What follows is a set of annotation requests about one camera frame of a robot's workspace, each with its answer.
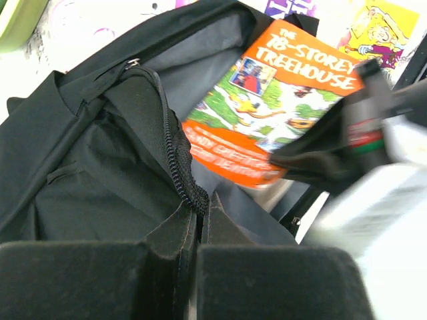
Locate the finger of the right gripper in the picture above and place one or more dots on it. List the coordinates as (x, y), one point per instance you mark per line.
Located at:
(320, 157)

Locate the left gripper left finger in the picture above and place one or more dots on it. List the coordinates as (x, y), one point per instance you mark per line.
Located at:
(145, 279)

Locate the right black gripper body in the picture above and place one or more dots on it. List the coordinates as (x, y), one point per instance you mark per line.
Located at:
(370, 113)

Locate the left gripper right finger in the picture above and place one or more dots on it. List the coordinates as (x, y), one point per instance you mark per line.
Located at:
(238, 279)

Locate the Roald Dahl Charlie book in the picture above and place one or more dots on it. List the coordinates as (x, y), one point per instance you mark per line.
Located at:
(388, 31)

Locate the orange 78-Storey Treehouse book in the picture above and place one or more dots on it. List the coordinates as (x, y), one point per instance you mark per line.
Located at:
(271, 96)

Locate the black student backpack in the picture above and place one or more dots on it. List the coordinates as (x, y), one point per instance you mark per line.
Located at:
(99, 153)

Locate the green vegetable tray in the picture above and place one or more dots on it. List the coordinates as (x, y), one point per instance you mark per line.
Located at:
(18, 20)

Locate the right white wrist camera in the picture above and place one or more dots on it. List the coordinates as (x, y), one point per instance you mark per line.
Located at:
(357, 219)

